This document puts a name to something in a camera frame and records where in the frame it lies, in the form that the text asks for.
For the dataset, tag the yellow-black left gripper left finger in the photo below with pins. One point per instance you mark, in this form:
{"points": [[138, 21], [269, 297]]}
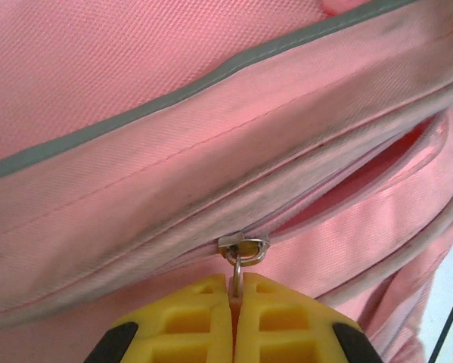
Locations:
{"points": [[222, 340]]}

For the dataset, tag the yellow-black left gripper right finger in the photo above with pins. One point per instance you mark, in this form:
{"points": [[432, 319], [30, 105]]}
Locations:
{"points": [[249, 340]]}

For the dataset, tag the pink backpack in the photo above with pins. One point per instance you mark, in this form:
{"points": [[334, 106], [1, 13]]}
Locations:
{"points": [[173, 113]]}

